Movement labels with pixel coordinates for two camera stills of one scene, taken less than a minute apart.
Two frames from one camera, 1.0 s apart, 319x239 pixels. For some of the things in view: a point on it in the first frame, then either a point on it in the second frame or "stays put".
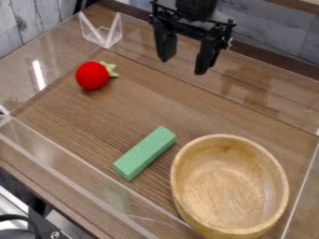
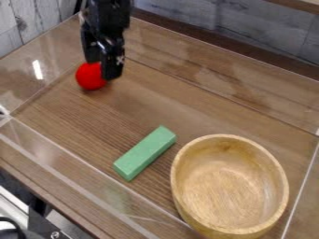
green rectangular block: [145, 152] stays put
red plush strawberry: [94, 75] stays put
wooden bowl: [230, 186] stays put
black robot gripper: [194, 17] → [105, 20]
